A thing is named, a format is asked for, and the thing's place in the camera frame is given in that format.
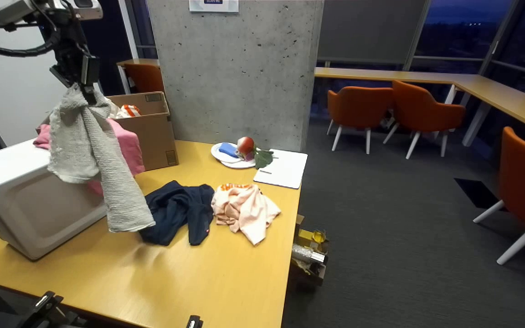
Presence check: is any grey knitted towel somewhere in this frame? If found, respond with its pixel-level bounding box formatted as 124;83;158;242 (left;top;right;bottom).
45;82;156;235

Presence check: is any white paper sheet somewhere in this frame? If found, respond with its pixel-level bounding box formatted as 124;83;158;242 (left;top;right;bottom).
251;147;309;191

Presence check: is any navy blue garment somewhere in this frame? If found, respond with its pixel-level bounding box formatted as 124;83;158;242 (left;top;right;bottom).
138;178;217;247

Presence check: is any white plastic basket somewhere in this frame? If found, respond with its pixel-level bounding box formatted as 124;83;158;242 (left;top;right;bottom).
0;136;109;262

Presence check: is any yellow metal clamp under table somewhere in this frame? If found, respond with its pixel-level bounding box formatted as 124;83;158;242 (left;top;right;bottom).
289;215;331;287

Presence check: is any blue toy on plate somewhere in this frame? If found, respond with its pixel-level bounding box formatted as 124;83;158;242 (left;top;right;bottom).
217;142;242;160

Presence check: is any green toy leaf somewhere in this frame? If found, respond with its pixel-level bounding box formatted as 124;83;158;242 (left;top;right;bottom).
253;145;275;169

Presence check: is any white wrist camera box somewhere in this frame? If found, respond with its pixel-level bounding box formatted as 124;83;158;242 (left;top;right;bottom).
71;0;103;21

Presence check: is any brown cardboard box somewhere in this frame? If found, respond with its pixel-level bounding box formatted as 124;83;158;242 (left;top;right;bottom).
107;89;180;173

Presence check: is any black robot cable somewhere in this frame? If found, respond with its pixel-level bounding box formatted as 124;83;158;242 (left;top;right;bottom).
0;20;58;60

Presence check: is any white wall poster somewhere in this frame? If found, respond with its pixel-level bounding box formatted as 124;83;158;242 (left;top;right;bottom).
187;0;240;14

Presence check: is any long wooden counter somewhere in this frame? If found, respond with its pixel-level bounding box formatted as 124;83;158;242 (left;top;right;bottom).
313;65;525;142

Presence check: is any white orange striped bag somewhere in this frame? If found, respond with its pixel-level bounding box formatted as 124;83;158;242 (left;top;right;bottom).
113;102;144;120

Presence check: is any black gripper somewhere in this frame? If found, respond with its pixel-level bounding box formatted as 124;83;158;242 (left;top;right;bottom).
51;32;102;87

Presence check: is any red toy apple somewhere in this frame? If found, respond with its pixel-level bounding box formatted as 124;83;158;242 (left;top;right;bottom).
235;134;258;162

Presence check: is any peach shirt with orange print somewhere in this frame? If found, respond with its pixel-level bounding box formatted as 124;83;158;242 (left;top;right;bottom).
209;182;282;247

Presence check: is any pink shirt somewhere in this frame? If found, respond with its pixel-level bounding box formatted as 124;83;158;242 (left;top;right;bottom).
32;116;145;200

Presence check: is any white plate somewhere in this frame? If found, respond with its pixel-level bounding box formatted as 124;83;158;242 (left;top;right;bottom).
209;140;258;171

